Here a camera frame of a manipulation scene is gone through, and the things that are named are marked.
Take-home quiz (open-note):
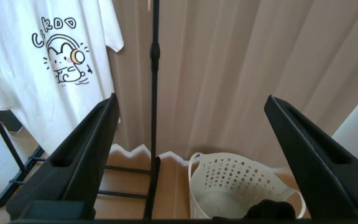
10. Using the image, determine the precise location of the black clothes rack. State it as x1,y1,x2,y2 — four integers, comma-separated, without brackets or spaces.
0,0,162,220

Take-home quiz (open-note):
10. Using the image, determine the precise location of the white laundry basket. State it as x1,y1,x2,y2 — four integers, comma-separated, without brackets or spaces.
188,151,306,220

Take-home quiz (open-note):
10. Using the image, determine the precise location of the beige curtain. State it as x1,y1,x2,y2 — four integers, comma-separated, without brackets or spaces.
98,0,358,170

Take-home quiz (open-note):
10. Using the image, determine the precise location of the window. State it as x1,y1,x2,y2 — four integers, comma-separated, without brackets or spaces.
0,105,24,133

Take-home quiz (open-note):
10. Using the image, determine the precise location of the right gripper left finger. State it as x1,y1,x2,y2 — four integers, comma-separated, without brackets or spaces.
6,93,121,220

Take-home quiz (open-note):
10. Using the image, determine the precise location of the black garment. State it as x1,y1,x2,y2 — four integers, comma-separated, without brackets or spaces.
244,198,296,220

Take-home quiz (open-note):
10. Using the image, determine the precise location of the white garment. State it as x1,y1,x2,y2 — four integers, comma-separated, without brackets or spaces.
0,0,125,156

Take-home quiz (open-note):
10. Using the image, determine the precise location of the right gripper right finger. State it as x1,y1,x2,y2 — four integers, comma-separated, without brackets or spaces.
264,95,358,219

